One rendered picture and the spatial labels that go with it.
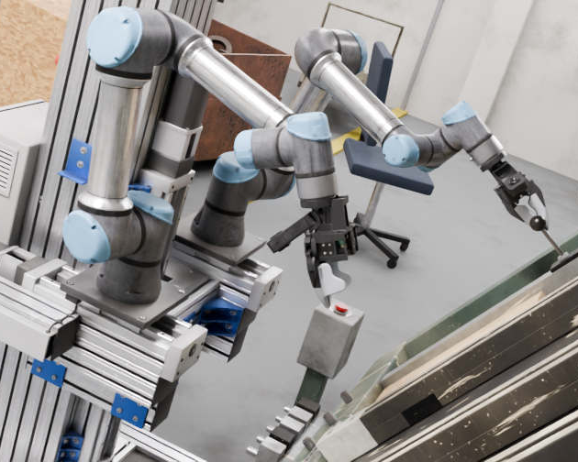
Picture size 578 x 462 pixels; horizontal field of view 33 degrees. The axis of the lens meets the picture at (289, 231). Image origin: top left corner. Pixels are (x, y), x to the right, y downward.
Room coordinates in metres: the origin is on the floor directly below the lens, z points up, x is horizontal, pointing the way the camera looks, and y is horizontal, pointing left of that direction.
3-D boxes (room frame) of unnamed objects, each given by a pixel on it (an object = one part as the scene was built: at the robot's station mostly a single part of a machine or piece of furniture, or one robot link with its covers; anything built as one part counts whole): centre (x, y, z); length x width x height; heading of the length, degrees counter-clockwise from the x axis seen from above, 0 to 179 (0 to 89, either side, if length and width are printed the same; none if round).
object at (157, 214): (2.04, 0.32, 1.20); 0.13 x 0.12 x 0.14; 152
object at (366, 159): (5.64, -0.41, 0.57); 0.67 x 0.64 x 1.15; 79
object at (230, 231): (2.53, 0.19, 1.09); 0.15 x 0.15 x 0.10
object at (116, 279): (2.05, 0.31, 1.09); 0.15 x 0.15 x 0.10
